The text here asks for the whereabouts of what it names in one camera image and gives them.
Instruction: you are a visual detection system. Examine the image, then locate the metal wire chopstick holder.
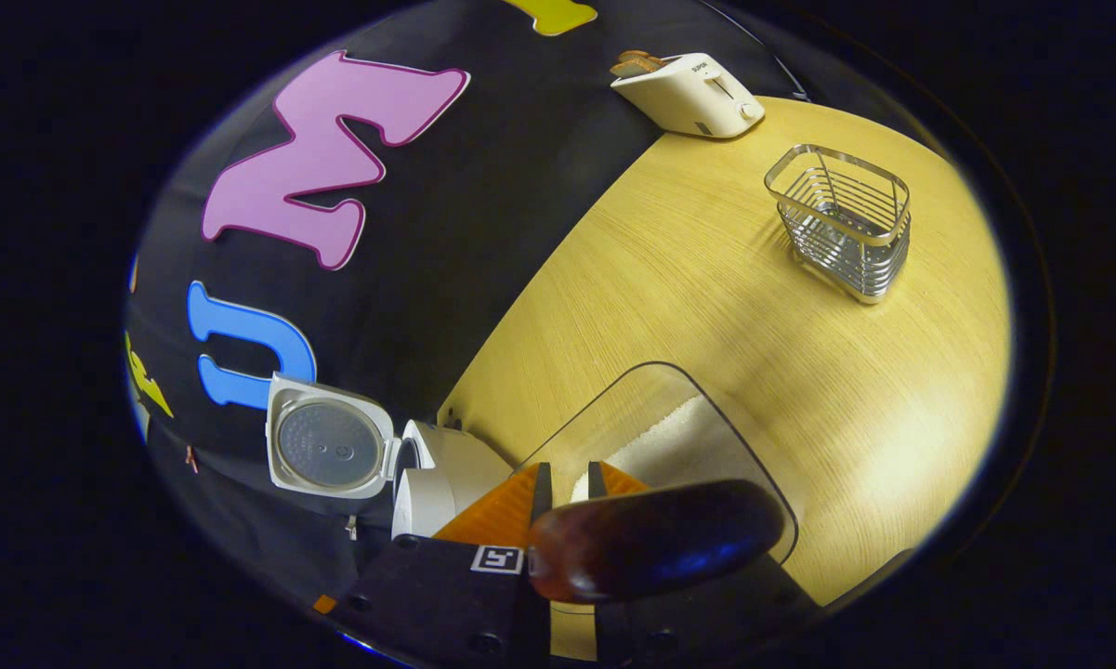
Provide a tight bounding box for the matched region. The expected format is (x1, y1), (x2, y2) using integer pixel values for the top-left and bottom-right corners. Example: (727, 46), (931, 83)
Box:
(764, 144), (912, 305)

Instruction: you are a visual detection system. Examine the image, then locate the black backdrop cloth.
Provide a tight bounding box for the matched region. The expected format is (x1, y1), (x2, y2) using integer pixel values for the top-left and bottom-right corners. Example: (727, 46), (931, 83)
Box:
(125, 0), (809, 605)

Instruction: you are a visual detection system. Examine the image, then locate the white toaster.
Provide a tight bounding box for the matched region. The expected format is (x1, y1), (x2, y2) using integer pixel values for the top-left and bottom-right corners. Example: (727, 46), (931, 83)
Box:
(611, 53), (766, 140)

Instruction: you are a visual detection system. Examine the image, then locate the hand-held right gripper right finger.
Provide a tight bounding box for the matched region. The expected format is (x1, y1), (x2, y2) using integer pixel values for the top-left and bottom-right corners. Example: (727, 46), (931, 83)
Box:
(587, 462), (819, 665)

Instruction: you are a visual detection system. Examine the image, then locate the white rice cooker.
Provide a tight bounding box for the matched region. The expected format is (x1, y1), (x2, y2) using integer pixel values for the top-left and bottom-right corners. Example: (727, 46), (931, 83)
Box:
(266, 372), (517, 542)

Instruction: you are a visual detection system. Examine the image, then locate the clear plastic rice box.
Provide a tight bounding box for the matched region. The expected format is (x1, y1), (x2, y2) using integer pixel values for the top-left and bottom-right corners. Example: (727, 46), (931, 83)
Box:
(511, 361), (800, 614)

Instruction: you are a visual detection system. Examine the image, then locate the white rice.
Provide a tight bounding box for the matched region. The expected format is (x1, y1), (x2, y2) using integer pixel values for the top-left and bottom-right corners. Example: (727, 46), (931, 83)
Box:
(571, 395), (754, 503)

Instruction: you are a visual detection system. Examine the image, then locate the brown wooden spoon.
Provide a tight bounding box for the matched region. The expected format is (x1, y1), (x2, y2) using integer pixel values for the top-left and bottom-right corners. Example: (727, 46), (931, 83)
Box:
(527, 479), (786, 605)

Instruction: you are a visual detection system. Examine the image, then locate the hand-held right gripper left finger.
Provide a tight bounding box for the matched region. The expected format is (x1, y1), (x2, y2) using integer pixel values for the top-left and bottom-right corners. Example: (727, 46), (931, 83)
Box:
(339, 462), (554, 665)

